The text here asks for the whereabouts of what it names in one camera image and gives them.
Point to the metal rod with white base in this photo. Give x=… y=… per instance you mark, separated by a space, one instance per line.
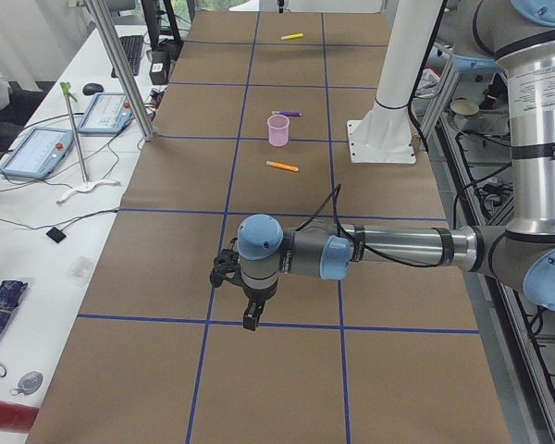
x=87 y=185

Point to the black keyboard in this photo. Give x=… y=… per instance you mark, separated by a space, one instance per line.
x=132 y=46

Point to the round silver keychain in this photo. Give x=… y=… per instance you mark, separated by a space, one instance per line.
x=28 y=384

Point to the aluminium frame post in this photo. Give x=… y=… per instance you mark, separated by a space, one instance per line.
x=120 y=63

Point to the black computer mouse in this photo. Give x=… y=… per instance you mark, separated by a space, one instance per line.
x=92 y=88

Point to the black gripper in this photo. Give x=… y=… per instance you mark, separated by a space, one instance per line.
x=259 y=294

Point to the small black square device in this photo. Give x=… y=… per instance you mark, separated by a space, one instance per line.
x=55 y=234

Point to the black box with label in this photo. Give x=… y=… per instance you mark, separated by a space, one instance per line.
x=159 y=68

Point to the teach pendant tablet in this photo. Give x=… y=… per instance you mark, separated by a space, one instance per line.
x=107 y=114
x=38 y=154

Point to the near teach pendant tablet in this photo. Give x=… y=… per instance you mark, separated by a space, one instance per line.
x=38 y=154

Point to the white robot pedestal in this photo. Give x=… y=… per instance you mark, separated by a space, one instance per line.
x=384 y=135

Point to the red cylinder object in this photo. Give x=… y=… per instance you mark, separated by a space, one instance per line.
x=17 y=418

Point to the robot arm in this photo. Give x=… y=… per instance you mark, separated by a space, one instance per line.
x=386 y=174

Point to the orange highlighter pen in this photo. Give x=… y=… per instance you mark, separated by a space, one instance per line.
x=282 y=166

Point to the purple highlighter pen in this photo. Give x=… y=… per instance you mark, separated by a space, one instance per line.
x=286 y=113

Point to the far teach pendant tablet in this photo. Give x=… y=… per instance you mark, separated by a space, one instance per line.
x=107 y=114

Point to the folded blue umbrella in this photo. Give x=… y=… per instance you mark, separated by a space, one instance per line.
x=10 y=294

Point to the yellow highlighter pen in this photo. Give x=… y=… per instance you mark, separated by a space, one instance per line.
x=292 y=36

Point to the pink mesh pen holder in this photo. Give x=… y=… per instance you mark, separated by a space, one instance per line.
x=278 y=130

